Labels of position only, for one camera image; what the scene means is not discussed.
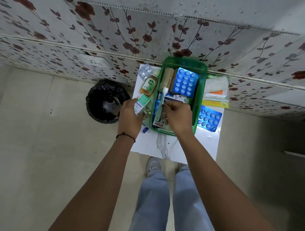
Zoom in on white wall switch plate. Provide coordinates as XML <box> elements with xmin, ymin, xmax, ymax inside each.
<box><xmin>77</xmin><ymin>54</ymin><xmax>112</xmax><ymax>69</ymax></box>

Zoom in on green plastic tray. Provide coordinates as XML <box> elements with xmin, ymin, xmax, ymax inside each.
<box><xmin>149</xmin><ymin>57</ymin><xmax>208</xmax><ymax>136</ymax></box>

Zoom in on person's left forearm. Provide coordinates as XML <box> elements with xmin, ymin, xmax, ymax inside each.
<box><xmin>48</xmin><ymin>135</ymin><xmax>136</xmax><ymax>231</ymax></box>

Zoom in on beige bandage roll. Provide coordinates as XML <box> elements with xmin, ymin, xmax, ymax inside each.
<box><xmin>159</xmin><ymin>67</ymin><xmax>175</xmax><ymax>89</ymax></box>

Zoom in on white cotton packet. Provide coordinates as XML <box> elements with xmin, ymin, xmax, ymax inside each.
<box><xmin>204</xmin><ymin>76</ymin><xmax>230</xmax><ymax>94</ymax></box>

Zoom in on person's right forearm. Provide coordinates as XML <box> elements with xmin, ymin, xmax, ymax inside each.
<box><xmin>177</xmin><ymin>130</ymin><xmax>277</xmax><ymax>231</ymax></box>

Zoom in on brown bandage roll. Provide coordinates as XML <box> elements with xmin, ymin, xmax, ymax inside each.
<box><xmin>170</xmin><ymin>69</ymin><xmax>179</xmax><ymax>92</ymax></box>

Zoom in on grey left shoe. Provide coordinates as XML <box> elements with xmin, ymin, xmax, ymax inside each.
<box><xmin>147</xmin><ymin>157</ymin><xmax>163</xmax><ymax>176</ymax></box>

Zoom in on light blue jeans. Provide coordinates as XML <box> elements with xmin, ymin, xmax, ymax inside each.
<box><xmin>129</xmin><ymin>165</ymin><xmax>215</xmax><ymax>231</ymax></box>

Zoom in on black lined trash bin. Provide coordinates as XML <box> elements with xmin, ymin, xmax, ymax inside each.
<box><xmin>85</xmin><ymin>79</ymin><xmax>131</xmax><ymax>124</ymax></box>

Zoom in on black thread wristband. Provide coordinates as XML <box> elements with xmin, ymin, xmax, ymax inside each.
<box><xmin>116</xmin><ymin>132</ymin><xmax>136</xmax><ymax>143</ymax></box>

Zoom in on person's left hand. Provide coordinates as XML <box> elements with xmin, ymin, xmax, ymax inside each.
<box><xmin>117</xmin><ymin>98</ymin><xmax>145</xmax><ymax>140</ymax></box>

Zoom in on small white teal box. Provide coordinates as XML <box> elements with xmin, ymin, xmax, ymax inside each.
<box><xmin>134</xmin><ymin>93</ymin><xmax>151</xmax><ymax>116</ymax></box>

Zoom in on person's right hand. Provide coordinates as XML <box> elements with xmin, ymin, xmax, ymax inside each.
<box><xmin>162</xmin><ymin>100</ymin><xmax>193</xmax><ymax>136</ymax></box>

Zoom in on blue tablet blister pack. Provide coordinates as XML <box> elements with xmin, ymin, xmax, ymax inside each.
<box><xmin>172</xmin><ymin>68</ymin><xmax>199</xmax><ymax>98</ymax></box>
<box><xmin>197</xmin><ymin>105</ymin><xmax>223</xmax><ymax>132</ymax></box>

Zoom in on white blue plaster box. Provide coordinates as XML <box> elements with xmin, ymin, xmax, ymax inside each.
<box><xmin>152</xmin><ymin>93</ymin><xmax>186</xmax><ymax>131</ymax></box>

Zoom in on white capped ointment tube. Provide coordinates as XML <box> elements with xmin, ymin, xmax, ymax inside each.
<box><xmin>158</xmin><ymin>87</ymin><xmax>169</xmax><ymax>112</ymax></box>

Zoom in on yellow flat packet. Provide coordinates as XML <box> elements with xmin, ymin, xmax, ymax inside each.
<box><xmin>202</xmin><ymin>100</ymin><xmax>230</xmax><ymax>109</ymax></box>

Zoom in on brown antiseptic bottle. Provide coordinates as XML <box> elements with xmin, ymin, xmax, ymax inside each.
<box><xmin>140</xmin><ymin>74</ymin><xmax>159</xmax><ymax>97</ymax></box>

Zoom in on cotton swab packet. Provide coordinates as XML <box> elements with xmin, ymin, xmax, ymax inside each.
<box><xmin>204</xmin><ymin>89</ymin><xmax>230</xmax><ymax>102</ymax></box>

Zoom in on silver blister pack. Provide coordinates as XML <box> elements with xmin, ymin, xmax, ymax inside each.
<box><xmin>138</xmin><ymin>63</ymin><xmax>153</xmax><ymax>80</ymax></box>

